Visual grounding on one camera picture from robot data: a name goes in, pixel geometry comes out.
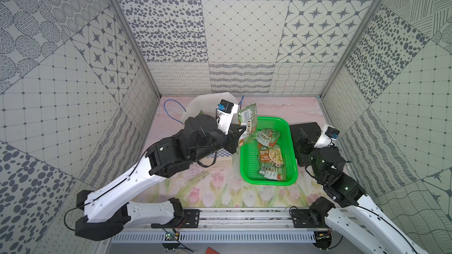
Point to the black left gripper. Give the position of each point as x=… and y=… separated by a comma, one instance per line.
x=232, y=140

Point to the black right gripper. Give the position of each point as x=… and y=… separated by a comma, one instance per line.
x=308, y=144

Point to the mushroom soup packet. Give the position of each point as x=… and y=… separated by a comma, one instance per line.
x=270, y=156

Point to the blue checkered paper bag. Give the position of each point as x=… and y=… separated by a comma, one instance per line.
x=201, y=113

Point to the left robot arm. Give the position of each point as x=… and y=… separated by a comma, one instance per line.
x=111, y=209

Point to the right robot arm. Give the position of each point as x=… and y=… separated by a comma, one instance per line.
x=347, y=208

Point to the green plastic basket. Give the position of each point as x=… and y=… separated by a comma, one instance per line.
x=250, y=164

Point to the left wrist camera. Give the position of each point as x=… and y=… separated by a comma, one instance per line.
x=224, y=115

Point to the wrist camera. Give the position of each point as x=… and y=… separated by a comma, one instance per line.
x=224, y=115
x=326, y=135

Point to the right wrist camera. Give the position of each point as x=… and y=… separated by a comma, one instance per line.
x=326, y=135

